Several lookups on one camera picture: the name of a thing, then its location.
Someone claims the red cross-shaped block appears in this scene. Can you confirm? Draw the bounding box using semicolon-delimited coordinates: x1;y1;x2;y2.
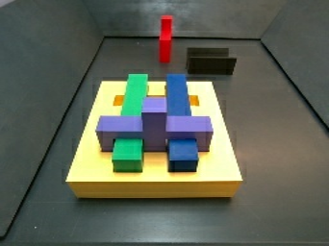
159;15;174;62

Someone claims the yellow base board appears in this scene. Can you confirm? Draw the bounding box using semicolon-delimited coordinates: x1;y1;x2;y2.
67;81;243;198

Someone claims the purple cross-shaped block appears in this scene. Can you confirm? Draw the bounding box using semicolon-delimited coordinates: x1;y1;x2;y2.
95;97;214;152

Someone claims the blue bar block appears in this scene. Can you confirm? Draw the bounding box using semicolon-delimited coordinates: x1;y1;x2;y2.
166;74;199;172

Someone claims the green bar block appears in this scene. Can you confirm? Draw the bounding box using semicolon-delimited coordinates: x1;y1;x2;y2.
112;74;148;172

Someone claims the black block holder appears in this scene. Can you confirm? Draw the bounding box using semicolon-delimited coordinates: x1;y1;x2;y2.
186;47;237;75

